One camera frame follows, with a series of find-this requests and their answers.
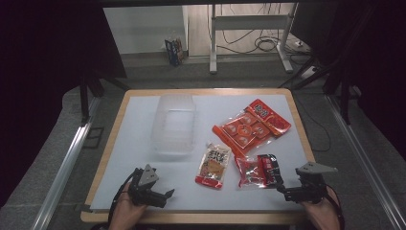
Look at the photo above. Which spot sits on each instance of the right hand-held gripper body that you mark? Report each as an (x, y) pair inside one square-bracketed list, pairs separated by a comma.
[(312, 187)]

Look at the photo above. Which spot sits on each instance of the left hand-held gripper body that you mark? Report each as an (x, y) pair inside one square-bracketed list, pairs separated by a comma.
[(143, 191)]

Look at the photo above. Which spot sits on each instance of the red and black snack packet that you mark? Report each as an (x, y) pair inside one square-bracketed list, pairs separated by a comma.
[(258, 171)]

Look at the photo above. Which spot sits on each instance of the clear plastic container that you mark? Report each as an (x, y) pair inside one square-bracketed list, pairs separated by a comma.
[(174, 124)]

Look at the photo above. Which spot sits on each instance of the large orange snack bag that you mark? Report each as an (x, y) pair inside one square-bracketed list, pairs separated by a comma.
[(252, 127)]

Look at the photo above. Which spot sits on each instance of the person's right hand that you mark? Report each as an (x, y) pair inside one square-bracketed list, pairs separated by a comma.
[(320, 212)]

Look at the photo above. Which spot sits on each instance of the person's left hand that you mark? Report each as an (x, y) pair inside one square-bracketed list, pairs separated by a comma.
[(126, 212)]

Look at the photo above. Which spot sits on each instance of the white table mat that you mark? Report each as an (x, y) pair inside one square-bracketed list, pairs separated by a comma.
[(134, 153)]

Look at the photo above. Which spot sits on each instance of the small beige red snack packet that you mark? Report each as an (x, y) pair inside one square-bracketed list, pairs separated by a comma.
[(213, 166)]

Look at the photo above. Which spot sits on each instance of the black stand leg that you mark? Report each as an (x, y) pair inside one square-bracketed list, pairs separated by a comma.
[(84, 99), (344, 99)]

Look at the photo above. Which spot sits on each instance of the blue carton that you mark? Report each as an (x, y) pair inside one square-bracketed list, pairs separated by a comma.
[(174, 51)]

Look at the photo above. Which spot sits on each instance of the white power strip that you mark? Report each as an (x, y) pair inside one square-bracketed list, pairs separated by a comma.
[(299, 43)]

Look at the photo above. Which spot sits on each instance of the white board panel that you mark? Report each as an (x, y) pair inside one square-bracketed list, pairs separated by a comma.
[(143, 30)]

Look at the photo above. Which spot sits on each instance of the aluminium rail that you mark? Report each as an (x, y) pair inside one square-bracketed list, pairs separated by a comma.
[(367, 159), (63, 169)]

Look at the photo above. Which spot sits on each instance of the white metal stand frame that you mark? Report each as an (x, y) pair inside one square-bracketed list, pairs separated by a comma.
[(249, 24)]

